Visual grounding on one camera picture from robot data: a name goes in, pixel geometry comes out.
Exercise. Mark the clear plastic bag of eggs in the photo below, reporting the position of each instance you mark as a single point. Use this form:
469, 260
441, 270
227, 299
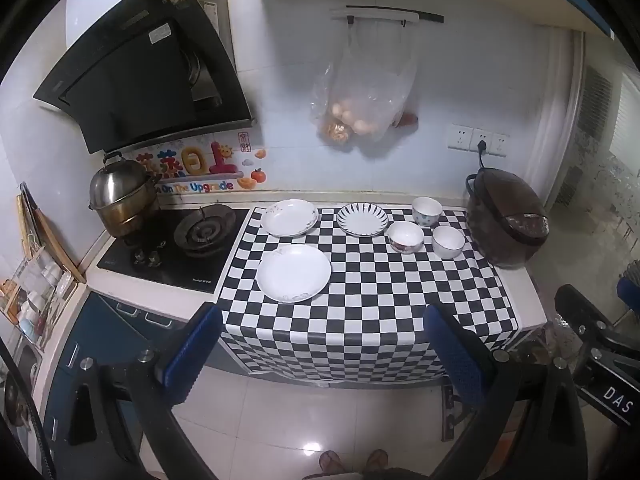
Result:
360, 90

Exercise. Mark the brown rice cooker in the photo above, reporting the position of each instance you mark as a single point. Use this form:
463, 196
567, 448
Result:
505, 230

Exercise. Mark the blue striped white plate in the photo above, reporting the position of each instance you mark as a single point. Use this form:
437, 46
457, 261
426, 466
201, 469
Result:
361, 220

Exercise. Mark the black glass gas stove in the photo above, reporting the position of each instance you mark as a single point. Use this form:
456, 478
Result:
165, 270

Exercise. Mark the person's right foot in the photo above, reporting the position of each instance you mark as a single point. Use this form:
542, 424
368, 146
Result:
377, 459

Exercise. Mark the person's left foot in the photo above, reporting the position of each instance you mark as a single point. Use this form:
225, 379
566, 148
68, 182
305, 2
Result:
332, 461

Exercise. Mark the white framed glass door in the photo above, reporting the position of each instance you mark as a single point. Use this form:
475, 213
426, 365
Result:
595, 110

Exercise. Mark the colourful wall sticker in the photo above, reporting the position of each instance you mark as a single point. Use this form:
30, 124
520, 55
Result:
190, 172

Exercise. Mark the white wall outlet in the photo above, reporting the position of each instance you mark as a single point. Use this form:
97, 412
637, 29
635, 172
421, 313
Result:
500, 144
481, 136
459, 136

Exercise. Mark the white plate with floral rim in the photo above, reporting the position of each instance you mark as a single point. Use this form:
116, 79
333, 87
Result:
289, 217

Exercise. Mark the kitchen storage rack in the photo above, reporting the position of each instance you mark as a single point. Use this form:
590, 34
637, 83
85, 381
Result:
35, 290

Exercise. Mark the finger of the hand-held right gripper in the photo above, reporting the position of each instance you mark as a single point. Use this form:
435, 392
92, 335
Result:
575, 305
627, 287

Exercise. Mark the small white plate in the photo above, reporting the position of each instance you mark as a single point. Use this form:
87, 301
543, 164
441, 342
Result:
405, 234

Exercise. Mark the plain white bowl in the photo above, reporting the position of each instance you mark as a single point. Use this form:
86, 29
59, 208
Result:
448, 240

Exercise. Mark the white bowl with blue dots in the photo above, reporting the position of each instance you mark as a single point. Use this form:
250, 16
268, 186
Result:
426, 207

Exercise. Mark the blue base cabinet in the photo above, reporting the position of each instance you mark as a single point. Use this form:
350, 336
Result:
100, 330

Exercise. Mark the large white plate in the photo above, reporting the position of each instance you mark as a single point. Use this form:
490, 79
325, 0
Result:
292, 272

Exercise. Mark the black and white checkered cloth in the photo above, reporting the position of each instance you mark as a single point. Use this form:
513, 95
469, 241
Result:
370, 310

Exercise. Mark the black range hood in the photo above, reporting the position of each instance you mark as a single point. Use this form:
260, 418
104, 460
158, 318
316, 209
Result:
140, 75

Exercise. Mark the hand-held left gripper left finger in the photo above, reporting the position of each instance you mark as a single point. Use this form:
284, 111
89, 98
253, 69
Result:
192, 355

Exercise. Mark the wall hook rail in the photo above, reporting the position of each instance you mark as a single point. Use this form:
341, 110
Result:
380, 12

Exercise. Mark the wooden cutting board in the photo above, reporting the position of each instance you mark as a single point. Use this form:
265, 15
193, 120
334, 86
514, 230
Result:
55, 245

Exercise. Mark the stainless steel pot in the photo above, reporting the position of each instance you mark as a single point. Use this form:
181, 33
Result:
117, 190

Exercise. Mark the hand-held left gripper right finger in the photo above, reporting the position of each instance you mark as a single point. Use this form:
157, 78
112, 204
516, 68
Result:
452, 355

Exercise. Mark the person's foot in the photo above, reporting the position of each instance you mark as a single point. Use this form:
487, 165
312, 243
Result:
377, 459
332, 461

